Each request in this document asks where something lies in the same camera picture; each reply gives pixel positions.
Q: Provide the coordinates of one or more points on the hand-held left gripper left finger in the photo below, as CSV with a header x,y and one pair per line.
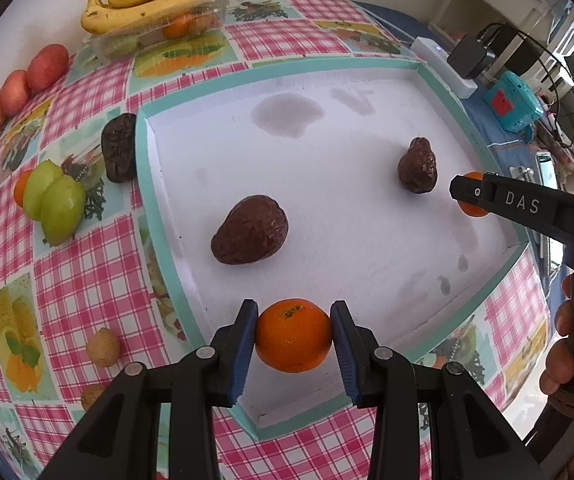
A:
x,y
239,360

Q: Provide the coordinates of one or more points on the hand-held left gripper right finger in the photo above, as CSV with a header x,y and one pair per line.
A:
x,y
345,360

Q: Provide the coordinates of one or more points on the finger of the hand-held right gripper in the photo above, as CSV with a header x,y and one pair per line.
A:
x,y
517,200

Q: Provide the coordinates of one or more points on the orange tangerine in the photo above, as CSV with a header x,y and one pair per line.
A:
x,y
204,21
177,27
294,335
19,187
471,209

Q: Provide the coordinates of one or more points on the white tray with teal rim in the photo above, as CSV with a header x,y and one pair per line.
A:
x,y
317,170

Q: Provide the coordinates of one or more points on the person's right hand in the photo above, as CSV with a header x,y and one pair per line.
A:
x,y
572,355

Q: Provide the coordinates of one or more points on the teal electronic device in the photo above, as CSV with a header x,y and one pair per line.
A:
x,y
512,102

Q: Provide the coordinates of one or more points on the dark brown wrinkled avocado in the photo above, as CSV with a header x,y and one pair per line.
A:
x,y
417,165
117,147
249,232

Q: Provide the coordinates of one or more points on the tan walnut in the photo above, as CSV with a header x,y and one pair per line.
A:
x,y
91,397
102,347

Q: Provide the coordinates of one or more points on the white power strip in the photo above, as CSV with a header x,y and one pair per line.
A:
x,y
447,70

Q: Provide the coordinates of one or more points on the black power adapter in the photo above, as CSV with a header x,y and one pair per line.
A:
x,y
472,57

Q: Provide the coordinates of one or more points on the pink checkered printed tablecloth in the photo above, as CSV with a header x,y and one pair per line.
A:
x,y
82,280

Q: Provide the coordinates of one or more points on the clear plastic container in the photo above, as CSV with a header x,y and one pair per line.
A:
x,y
117,45

